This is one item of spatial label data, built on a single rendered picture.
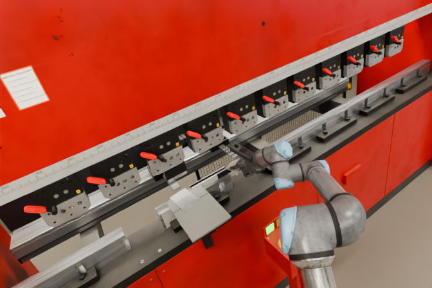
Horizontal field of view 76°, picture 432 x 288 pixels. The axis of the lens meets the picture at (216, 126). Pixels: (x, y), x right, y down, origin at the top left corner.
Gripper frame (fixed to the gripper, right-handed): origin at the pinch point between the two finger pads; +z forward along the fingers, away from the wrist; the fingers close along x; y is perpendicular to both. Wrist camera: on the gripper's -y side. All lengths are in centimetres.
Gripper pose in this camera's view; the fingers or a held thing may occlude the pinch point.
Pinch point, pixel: (227, 166)
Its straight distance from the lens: 138.8
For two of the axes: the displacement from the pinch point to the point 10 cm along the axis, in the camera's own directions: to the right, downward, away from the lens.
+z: -6.4, 3.6, 6.8
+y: 6.0, 7.8, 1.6
